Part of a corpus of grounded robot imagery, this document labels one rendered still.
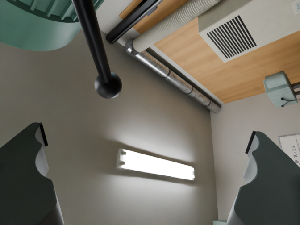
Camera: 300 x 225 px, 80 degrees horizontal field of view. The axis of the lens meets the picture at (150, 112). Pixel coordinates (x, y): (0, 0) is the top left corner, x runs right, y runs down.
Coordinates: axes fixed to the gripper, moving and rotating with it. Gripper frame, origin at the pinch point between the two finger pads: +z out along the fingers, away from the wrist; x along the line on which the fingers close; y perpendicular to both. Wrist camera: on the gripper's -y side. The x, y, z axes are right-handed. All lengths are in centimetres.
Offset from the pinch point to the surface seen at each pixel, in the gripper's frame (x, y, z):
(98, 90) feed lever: -6.2, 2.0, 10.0
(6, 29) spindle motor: -17.7, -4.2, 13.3
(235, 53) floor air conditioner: 84, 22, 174
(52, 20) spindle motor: -12.0, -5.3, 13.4
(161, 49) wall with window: 14, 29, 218
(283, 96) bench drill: 151, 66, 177
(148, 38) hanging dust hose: -2, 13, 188
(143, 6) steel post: -7, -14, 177
